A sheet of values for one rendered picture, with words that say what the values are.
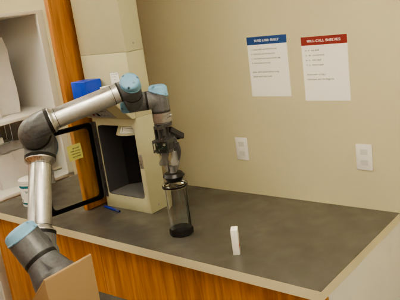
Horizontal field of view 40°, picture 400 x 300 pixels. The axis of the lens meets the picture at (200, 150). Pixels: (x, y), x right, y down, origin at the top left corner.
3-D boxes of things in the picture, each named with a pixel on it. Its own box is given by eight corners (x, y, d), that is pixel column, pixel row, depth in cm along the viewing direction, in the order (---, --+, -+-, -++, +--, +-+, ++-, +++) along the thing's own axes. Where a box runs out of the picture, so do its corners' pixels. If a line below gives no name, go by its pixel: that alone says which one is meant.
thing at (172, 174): (188, 177, 228) (186, 162, 226) (179, 184, 220) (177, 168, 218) (169, 177, 232) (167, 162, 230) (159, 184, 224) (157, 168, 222)
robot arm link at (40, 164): (15, 267, 183) (18, 121, 203) (28, 274, 197) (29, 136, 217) (52, 263, 183) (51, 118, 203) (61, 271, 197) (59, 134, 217)
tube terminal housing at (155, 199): (141, 189, 298) (118, 49, 279) (186, 196, 278) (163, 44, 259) (107, 205, 280) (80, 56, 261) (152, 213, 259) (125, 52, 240)
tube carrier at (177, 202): (197, 225, 234) (191, 179, 229) (187, 236, 225) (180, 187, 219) (175, 225, 239) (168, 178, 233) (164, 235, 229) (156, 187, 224)
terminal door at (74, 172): (105, 197, 277) (90, 121, 267) (50, 218, 258) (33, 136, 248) (104, 197, 277) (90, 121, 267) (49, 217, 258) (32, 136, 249)
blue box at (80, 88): (90, 97, 263) (87, 78, 261) (103, 97, 257) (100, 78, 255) (74, 101, 256) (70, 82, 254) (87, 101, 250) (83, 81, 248)
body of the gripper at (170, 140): (153, 155, 218) (148, 125, 215) (163, 149, 226) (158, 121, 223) (169, 155, 215) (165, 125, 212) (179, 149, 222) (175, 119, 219)
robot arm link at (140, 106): (116, 87, 209) (144, 83, 210) (119, 100, 219) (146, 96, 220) (119, 105, 206) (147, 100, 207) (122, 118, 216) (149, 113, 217)
